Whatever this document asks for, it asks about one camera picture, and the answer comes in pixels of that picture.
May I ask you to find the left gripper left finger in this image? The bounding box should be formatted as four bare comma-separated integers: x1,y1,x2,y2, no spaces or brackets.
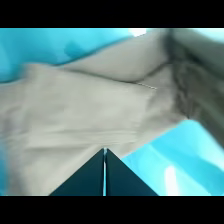
49,148,106,197

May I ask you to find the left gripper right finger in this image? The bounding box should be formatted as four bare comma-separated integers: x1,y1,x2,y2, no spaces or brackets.
105,148,160,197

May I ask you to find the orange-brown shirt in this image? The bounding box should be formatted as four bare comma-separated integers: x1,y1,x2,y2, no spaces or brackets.
0,28,224,197

